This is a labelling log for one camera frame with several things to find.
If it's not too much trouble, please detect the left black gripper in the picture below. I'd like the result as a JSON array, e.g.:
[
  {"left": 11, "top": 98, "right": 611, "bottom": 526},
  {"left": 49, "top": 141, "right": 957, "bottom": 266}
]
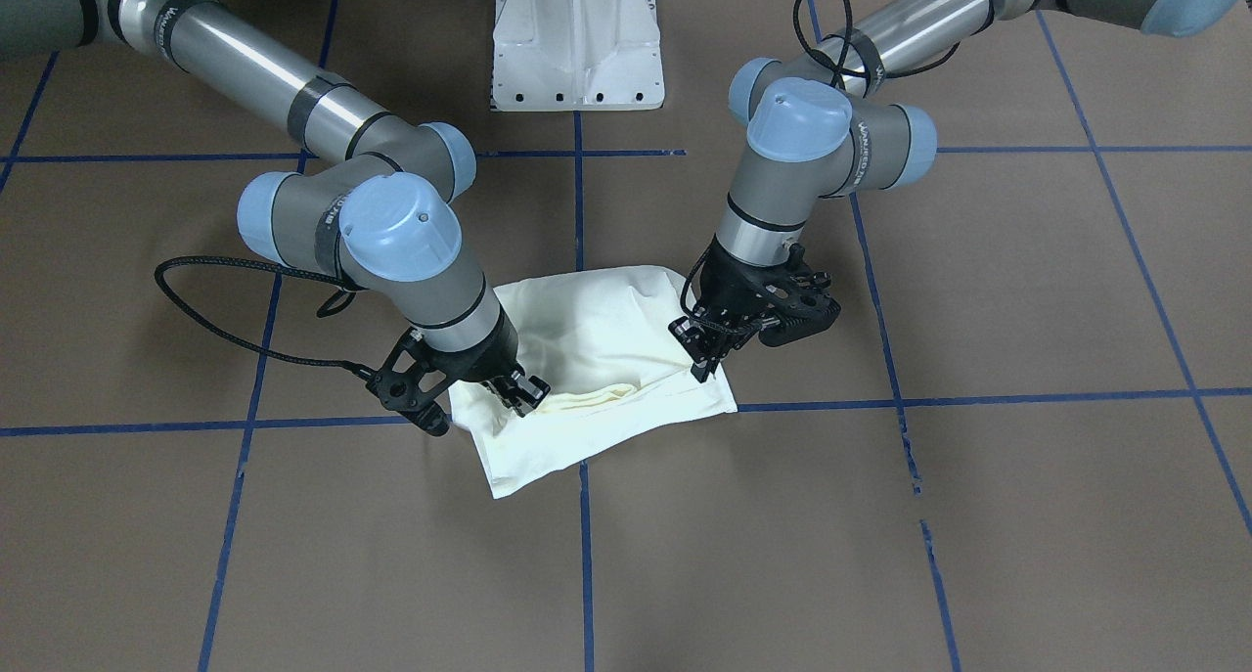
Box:
[{"left": 669, "top": 240, "right": 813, "bottom": 383}]

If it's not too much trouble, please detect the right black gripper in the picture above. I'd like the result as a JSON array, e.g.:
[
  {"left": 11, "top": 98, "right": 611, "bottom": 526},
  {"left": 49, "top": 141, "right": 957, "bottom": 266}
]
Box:
[{"left": 412, "top": 308, "right": 551, "bottom": 417}]

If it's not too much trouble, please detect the white long-sleeve cat shirt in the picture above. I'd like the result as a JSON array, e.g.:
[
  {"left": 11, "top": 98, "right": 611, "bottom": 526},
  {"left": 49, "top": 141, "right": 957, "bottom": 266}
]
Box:
[{"left": 449, "top": 265, "right": 737, "bottom": 499}]

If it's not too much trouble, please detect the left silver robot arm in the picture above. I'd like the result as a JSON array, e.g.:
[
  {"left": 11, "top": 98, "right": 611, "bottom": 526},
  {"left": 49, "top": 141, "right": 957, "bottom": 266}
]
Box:
[{"left": 669, "top": 0, "right": 1238, "bottom": 380}]

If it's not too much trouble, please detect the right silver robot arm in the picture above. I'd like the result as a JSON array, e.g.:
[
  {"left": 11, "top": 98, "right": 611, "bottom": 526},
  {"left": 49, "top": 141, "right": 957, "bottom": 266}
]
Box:
[{"left": 3, "top": 0, "right": 550, "bottom": 434}]

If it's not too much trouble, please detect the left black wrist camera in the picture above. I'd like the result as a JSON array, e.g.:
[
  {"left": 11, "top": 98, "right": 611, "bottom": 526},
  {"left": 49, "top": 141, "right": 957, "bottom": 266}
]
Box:
[{"left": 759, "top": 267, "right": 841, "bottom": 347}]

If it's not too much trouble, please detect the white camera mast with base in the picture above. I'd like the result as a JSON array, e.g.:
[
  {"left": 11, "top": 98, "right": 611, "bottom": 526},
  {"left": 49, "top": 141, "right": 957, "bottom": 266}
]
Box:
[{"left": 491, "top": 0, "right": 666, "bottom": 113}]

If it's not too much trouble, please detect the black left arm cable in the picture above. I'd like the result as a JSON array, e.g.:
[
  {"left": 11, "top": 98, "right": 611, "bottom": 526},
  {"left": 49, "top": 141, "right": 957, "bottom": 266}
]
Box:
[{"left": 793, "top": 0, "right": 964, "bottom": 91}]

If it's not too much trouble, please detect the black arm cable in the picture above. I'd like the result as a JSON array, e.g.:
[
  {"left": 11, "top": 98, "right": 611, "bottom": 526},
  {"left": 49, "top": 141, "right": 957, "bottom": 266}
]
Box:
[
  {"left": 154, "top": 254, "right": 387, "bottom": 375},
  {"left": 793, "top": 0, "right": 964, "bottom": 91}
]

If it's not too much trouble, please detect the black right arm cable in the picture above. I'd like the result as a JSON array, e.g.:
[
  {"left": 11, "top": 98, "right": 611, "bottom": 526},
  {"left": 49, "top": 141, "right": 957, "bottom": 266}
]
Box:
[{"left": 154, "top": 254, "right": 387, "bottom": 375}]

